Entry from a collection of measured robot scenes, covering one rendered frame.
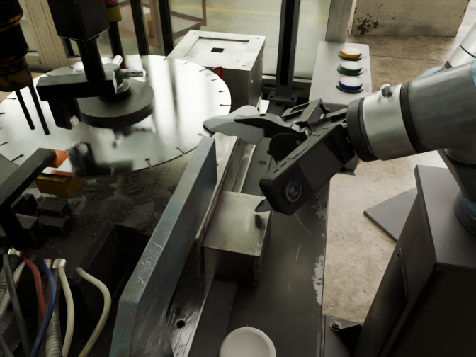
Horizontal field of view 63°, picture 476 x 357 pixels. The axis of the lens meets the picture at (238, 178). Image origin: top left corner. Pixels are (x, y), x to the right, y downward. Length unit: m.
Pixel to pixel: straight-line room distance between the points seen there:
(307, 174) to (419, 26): 3.44
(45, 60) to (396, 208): 1.46
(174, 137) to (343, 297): 1.12
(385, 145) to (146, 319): 0.28
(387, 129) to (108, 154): 0.32
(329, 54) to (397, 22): 2.87
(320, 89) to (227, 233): 0.33
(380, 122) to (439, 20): 3.46
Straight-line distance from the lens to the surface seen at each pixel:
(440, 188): 0.81
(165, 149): 0.48
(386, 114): 0.41
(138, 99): 0.57
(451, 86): 0.40
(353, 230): 1.71
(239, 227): 0.55
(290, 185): 0.39
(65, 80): 0.50
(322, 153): 0.42
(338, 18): 0.93
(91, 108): 0.57
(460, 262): 0.69
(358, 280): 1.56
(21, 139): 0.56
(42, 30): 1.20
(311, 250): 0.63
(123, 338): 0.29
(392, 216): 1.80
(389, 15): 3.70
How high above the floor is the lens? 1.23
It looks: 41 degrees down
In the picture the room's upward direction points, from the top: straight up
